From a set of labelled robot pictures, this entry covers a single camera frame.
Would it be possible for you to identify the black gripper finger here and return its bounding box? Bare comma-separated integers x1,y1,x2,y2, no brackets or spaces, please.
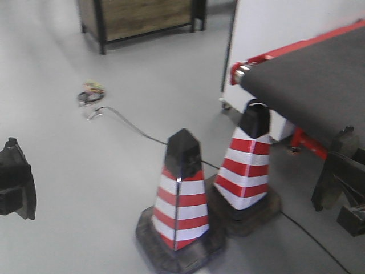
327,148,364,206
337,204,364,237
1,187,26,216

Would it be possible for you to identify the grey brake pad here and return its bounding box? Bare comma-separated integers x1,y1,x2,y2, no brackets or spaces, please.
311,126,360,212
1,137,37,220

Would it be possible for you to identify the dark conveyor belt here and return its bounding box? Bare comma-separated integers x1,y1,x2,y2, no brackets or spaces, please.
241,27,364,147

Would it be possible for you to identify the red white cone right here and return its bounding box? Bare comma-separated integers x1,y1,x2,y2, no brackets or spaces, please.
208,99,281,237

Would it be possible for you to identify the red white cone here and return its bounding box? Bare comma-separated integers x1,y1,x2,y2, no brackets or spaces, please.
208,99,281,237
135,128,226,273

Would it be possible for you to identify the red white cone left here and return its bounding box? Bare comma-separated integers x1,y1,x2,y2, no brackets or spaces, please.
135,128,226,273

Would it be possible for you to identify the black cable on floor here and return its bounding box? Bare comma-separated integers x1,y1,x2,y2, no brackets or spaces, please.
88,106,351,274

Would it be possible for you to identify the red metal frame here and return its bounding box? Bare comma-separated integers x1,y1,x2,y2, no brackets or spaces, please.
290,127,328,160

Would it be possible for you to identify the coiled wire bundle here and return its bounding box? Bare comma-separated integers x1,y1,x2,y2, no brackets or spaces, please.
76,79,107,107

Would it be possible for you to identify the wooden black frame cabinet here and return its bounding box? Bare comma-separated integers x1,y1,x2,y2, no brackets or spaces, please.
76,0,207,55

